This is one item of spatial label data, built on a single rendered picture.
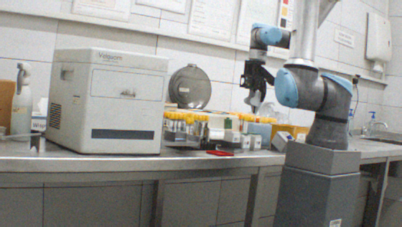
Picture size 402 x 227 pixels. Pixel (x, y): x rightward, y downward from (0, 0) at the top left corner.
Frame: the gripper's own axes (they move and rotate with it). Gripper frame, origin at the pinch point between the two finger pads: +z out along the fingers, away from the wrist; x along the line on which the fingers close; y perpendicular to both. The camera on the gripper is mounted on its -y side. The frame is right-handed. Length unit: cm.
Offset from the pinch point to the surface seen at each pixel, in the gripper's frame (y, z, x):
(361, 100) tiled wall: -173, -12, -75
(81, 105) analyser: 83, 2, 24
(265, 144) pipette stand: -5.8, 13.2, 2.0
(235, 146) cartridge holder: 17.8, 13.2, 11.9
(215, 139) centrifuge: 12.8, 13.1, -7.8
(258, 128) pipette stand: -0.4, 6.9, 2.0
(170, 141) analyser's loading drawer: 49, 11, 18
